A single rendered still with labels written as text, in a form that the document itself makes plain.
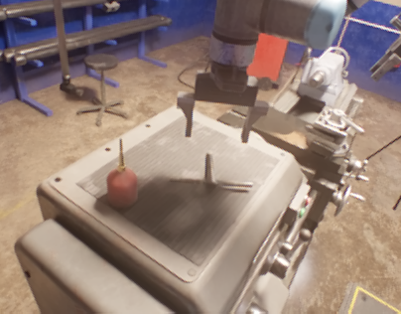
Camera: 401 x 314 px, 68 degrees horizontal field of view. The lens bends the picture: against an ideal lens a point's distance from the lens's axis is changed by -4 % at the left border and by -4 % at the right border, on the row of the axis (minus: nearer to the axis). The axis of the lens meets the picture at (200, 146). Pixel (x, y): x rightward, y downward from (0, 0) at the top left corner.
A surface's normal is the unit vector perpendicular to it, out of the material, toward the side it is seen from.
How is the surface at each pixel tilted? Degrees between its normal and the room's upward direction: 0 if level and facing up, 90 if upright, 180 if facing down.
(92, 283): 0
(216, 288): 45
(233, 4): 91
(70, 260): 0
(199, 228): 0
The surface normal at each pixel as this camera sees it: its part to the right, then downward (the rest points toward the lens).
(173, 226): 0.12, -0.80
